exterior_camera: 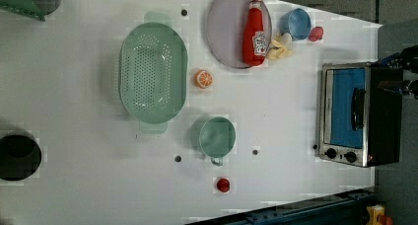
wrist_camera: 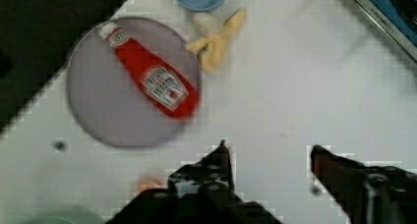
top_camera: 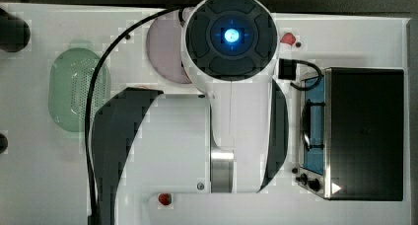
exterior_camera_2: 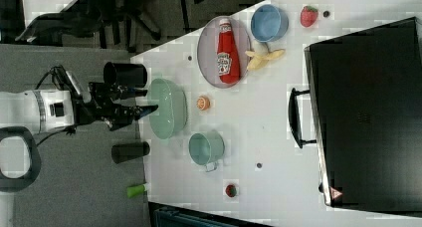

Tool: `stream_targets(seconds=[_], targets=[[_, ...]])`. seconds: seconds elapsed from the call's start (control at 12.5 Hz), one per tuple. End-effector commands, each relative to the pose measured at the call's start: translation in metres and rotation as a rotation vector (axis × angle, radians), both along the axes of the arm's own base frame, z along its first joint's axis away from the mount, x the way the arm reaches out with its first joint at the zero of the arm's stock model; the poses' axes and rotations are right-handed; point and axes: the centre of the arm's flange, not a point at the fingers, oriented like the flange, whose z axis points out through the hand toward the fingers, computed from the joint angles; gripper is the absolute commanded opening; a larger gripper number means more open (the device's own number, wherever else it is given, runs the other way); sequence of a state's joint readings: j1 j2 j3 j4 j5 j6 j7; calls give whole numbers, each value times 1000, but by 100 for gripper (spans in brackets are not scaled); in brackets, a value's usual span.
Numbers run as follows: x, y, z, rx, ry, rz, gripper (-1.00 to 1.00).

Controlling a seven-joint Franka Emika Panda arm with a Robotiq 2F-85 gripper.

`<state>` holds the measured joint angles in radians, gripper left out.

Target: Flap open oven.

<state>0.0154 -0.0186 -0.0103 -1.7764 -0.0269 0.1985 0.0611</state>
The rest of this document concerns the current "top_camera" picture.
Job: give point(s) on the black toaster oven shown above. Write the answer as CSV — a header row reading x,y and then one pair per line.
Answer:
x,y
352,134

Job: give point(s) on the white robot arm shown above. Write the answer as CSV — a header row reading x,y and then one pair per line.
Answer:
x,y
231,136

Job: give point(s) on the purple round plate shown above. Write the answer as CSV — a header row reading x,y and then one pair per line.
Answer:
x,y
163,48

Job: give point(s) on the red tomato toy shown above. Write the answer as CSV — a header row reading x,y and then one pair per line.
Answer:
x,y
165,199

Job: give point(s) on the red strawberry toy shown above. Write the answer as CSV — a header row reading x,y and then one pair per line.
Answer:
x,y
288,38

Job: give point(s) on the green perforated colander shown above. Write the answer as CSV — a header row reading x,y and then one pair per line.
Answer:
x,y
69,83

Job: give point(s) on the black cylinder base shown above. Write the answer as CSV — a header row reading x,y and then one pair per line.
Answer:
x,y
15,33

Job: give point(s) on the small black post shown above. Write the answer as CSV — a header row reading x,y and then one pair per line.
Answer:
x,y
3,143

